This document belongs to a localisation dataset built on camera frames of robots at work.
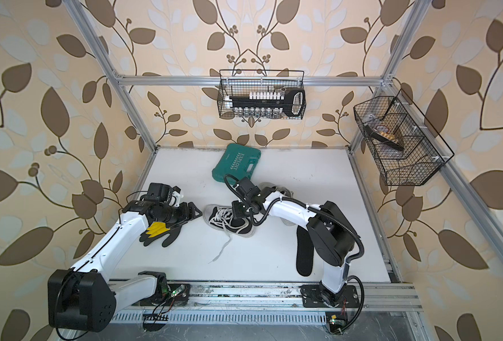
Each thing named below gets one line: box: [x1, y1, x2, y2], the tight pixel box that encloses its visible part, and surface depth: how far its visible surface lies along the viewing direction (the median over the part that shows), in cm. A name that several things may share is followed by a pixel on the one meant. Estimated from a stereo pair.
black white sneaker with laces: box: [202, 203, 256, 264], surface depth 88 cm
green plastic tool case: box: [211, 143, 262, 182], surface depth 112 cm
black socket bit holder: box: [225, 88, 307, 118], surface depth 86 cm
